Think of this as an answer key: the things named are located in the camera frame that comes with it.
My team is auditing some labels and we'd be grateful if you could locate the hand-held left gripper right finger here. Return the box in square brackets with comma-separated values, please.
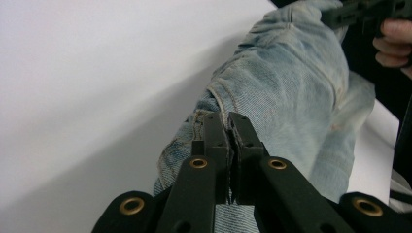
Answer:
[227, 111, 270, 206]

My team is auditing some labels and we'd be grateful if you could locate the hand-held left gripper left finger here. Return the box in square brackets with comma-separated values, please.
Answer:
[190, 111, 232, 206]

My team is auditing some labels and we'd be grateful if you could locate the light blue denim skirt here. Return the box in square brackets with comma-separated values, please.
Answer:
[152, 0, 377, 233]

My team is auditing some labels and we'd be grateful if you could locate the white board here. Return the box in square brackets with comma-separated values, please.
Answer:
[0, 0, 401, 233]

